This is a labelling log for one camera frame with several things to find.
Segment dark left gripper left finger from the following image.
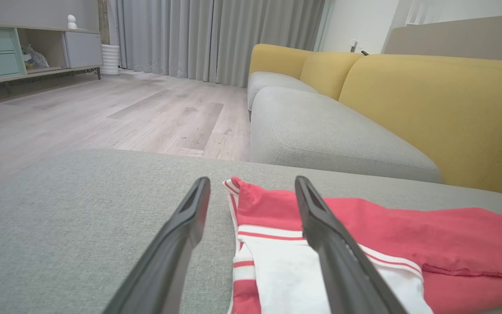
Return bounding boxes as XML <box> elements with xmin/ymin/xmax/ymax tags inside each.
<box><xmin>103</xmin><ymin>177</ymin><xmax>211</xmax><ymax>314</ymax></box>

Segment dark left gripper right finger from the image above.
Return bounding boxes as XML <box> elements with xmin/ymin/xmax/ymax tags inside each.
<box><xmin>294</xmin><ymin>176</ymin><xmax>409</xmax><ymax>314</ymax></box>

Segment red jersey white sleeves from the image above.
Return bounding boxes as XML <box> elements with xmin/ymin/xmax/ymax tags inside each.
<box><xmin>223</xmin><ymin>176</ymin><xmax>502</xmax><ymax>314</ymax></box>

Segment grey sofa seat cushion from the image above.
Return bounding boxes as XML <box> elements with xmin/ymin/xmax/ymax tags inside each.
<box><xmin>247</xmin><ymin>71</ymin><xmax>320</xmax><ymax>111</ymax></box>
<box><xmin>249</xmin><ymin>85</ymin><xmax>444</xmax><ymax>184</ymax></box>

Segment yellow sofa back cushion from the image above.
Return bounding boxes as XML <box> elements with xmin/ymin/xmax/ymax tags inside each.
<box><xmin>248</xmin><ymin>43</ymin><xmax>314</xmax><ymax>80</ymax></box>
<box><xmin>338</xmin><ymin>54</ymin><xmax>502</xmax><ymax>200</ymax></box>
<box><xmin>299</xmin><ymin>51</ymin><xmax>364</xmax><ymax>101</ymax></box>

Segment white ribbed vase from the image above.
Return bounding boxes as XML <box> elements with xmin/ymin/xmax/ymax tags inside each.
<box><xmin>100</xmin><ymin>44</ymin><xmax>121</xmax><ymax>76</ymax></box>

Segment grey pleated curtain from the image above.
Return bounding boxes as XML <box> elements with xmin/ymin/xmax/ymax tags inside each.
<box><xmin>107</xmin><ymin>0</ymin><xmax>326</xmax><ymax>88</ymax></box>

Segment grey plush toy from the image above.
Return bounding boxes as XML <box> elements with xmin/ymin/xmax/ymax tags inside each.
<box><xmin>21</xmin><ymin>43</ymin><xmax>50</xmax><ymax>70</ymax></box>

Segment beige partition panel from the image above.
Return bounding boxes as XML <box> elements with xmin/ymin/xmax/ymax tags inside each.
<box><xmin>383</xmin><ymin>13</ymin><xmax>502</xmax><ymax>63</ymax></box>

